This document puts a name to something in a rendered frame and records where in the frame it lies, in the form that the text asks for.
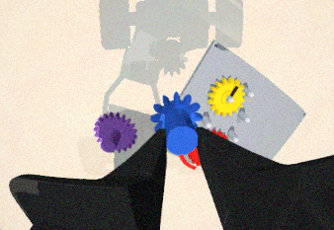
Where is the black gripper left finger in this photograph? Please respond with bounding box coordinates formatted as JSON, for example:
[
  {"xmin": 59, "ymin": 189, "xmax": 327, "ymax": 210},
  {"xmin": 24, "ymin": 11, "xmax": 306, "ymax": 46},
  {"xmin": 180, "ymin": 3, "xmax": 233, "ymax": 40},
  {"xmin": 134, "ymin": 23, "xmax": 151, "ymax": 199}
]
[{"xmin": 9, "ymin": 128, "xmax": 167, "ymax": 230}]

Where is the purple gear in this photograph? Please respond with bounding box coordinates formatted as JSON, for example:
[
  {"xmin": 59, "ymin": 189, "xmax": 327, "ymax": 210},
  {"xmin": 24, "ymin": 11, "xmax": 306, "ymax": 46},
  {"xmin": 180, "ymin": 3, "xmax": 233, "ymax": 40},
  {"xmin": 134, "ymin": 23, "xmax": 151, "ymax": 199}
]
[{"xmin": 93, "ymin": 112, "xmax": 136, "ymax": 153}]

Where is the yellow gear with black stripe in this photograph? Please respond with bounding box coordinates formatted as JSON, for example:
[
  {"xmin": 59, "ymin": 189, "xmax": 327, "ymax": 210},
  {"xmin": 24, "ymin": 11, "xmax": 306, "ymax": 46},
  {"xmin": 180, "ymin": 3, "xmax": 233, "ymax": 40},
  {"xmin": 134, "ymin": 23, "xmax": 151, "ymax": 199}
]
[{"xmin": 208, "ymin": 78, "xmax": 246, "ymax": 116}]

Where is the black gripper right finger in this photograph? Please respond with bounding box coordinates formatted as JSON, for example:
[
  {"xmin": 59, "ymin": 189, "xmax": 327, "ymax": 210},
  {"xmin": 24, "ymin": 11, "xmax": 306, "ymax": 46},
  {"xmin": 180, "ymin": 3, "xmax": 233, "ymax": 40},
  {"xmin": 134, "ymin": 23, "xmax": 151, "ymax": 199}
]
[{"xmin": 196, "ymin": 127, "xmax": 334, "ymax": 230}]

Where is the grey board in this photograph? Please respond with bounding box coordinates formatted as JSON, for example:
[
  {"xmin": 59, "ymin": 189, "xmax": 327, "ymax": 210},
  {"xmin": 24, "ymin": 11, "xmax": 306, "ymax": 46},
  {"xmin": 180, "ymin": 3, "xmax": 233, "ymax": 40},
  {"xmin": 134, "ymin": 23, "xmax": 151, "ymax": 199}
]
[{"xmin": 179, "ymin": 41, "xmax": 307, "ymax": 160}]

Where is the blue gear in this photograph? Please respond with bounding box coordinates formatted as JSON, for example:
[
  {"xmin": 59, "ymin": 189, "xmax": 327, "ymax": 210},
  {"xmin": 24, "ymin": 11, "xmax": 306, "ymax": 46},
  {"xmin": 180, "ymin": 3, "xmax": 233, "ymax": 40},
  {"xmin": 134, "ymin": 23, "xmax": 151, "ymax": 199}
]
[{"xmin": 151, "ymin": 92, "xmax": 203, "ymax": 155}]

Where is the red gear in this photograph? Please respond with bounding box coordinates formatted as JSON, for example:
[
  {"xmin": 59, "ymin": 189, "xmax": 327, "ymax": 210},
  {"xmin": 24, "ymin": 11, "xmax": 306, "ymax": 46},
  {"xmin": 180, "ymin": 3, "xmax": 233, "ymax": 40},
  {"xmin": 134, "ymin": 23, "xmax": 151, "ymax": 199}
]
[{"xmin": 188, "ymin": 129, "xmax": 226, "ymax": 167}]

